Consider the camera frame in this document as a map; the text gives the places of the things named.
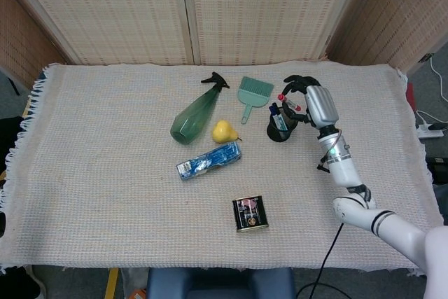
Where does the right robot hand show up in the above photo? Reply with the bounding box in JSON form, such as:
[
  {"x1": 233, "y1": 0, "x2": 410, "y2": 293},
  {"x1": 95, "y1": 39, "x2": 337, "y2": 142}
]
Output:
[{"x1": 281, "y1": 74, "x2": 342, "y2": 130}]

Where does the red capped marker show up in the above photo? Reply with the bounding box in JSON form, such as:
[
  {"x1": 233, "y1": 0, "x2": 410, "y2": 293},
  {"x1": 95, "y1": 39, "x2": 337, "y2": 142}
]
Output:
[{"x1": 278, "y1": 93, "x2": 302, "y2": 112}]

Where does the black mesh pen holder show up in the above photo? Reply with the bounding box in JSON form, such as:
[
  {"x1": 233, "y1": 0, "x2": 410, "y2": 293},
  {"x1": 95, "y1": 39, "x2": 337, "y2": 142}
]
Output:
[{"x1": 266, "y1": 102, "x2": 299, "y2": 143}]

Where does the mint green hand brush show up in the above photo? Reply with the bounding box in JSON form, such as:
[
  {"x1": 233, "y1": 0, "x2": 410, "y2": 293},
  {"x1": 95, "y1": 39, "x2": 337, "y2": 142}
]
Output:
[{"x1": 237, "y1": 76, "x2": 274, "y2": 125}]

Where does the yellow lemon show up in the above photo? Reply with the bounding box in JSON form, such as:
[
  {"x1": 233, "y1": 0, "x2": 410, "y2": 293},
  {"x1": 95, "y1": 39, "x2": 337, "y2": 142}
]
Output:
[{"x1": 211, "y1": 120, "x2": 243, "y2": 144}]

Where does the woven bamboo screen panel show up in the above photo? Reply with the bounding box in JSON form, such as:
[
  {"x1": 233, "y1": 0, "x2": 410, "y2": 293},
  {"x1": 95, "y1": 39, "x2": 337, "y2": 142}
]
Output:
[
  {"x1": 327, "y1": 0, "x2": 448, "y2": 74},
  {"x1": 0, "y1": 0, "x2": 69, "y2": 88},
  {"x1": 6, "y1": 0, "x2": 195, "y2": 66},
  {"x1": 180, "y1": 0, "x2": 356, "y2": 65}
]

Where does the white power strip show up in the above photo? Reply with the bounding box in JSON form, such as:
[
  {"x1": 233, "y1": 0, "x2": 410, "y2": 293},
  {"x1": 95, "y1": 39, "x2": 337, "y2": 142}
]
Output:
[{"x1": 417, "y1": 122, "x2": 445, "y2": 139}]

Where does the blue printed carton box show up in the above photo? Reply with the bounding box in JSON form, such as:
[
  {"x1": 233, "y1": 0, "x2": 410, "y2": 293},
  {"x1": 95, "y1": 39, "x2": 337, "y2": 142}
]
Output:
[{"x1": 176, "y1": 141, "x2": 243, "y2": 182}]

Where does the green plastic spray bottle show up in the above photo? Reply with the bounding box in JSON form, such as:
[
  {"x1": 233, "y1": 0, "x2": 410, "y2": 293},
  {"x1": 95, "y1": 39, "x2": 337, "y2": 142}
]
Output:
[{"x1": 170, "y1": 71, "x2": 231, "y2": 145}]

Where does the black luncheon meat can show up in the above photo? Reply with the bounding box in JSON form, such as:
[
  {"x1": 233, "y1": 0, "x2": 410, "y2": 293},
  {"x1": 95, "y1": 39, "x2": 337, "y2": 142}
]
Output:
[{"x1": 232, "y1": 196, "x2": 270, "y2": 232}]

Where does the dark blue padded seat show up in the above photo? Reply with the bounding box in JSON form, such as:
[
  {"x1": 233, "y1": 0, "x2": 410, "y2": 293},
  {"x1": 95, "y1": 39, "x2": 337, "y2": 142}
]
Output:
[{"x1": 146, "y1": 267, "x2": 296, "y2": 299}]

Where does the beige woven tablecloth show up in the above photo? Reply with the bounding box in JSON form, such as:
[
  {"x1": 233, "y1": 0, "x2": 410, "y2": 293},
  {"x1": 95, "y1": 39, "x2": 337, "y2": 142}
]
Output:
[{"x1": 0, "y1": 61, "x2": 439, "y2": 276}]

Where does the thin wrist cable with plug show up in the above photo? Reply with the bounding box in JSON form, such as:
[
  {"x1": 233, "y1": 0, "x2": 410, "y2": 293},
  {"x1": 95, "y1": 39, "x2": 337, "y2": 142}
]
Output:
[{"x1": 316, "y1": 130, "x2": 343, "y2": 174}]

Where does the white power cable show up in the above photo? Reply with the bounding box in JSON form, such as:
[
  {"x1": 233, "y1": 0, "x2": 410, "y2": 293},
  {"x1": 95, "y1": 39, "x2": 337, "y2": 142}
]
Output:
[{"x1": 414, "y1": 56, "x2": 448, "y2": 127}]

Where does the long black cable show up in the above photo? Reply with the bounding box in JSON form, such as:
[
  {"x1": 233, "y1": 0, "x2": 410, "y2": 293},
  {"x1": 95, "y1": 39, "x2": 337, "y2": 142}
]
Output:
[{"x1": 295, "y1": 222, "x2": 355, "y2": 299}]

